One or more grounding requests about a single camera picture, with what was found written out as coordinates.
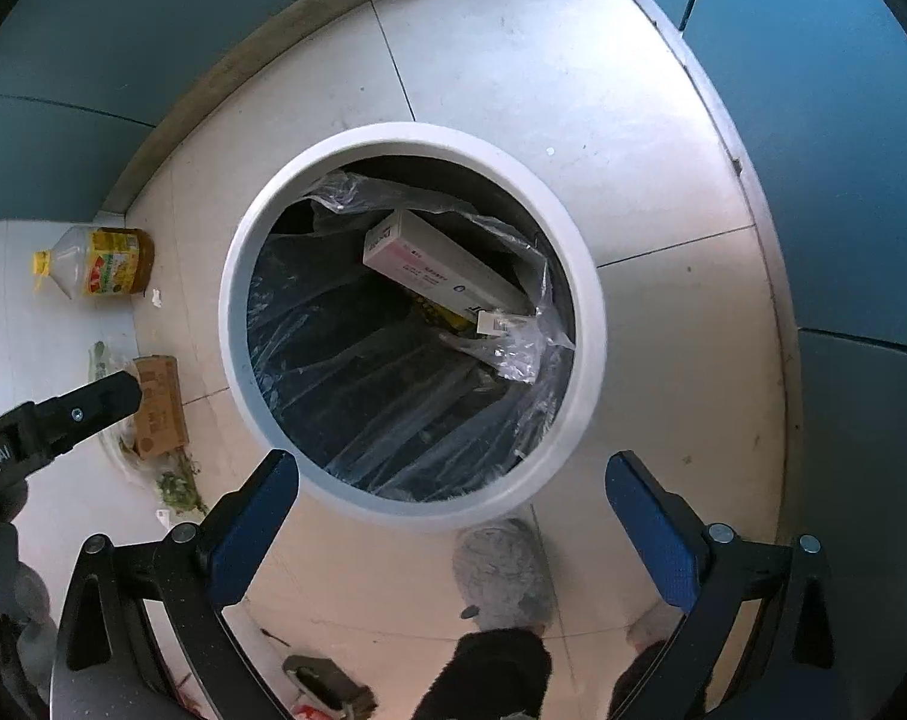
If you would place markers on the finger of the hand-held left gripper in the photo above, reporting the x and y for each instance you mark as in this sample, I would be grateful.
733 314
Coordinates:
97 403

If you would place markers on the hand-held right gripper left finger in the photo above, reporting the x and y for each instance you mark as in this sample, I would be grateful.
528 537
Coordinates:
257 514

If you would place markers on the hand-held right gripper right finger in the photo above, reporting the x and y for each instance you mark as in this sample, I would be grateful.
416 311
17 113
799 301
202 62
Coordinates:
652 529

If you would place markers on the brown cardboard box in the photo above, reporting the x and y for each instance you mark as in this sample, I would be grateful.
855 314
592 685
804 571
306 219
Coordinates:
161 409

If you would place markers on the white round trash bin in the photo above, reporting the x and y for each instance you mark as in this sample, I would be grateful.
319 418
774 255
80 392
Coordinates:
237 330

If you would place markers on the green vegetable scraps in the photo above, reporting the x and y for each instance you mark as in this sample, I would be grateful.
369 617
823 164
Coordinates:
177 487

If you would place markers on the grey fuzzy slipper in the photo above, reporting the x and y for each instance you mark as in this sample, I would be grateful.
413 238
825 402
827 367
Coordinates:
652 626
502 570

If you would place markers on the plastic cooking oil bottle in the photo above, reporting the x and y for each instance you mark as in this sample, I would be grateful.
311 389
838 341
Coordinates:
97 262

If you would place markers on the clear plastic bin liner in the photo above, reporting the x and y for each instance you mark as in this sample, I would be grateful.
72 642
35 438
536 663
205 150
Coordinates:
326 382

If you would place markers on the person's black trouser leg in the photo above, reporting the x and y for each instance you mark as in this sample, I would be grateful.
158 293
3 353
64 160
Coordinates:
637 682
487 679

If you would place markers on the grey and black flat object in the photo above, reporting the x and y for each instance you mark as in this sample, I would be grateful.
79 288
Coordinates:
326 679

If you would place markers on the small white label tag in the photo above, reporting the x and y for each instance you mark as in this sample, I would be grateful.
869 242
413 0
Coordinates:
500 322

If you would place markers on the yellow packet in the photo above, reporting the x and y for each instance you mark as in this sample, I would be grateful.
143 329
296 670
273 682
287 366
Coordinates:
442 315

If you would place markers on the long white carton box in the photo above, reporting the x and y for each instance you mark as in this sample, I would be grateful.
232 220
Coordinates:
438 262

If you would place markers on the blue cabinet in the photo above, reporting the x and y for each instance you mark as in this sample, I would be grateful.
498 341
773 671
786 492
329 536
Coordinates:
116 22
821 127

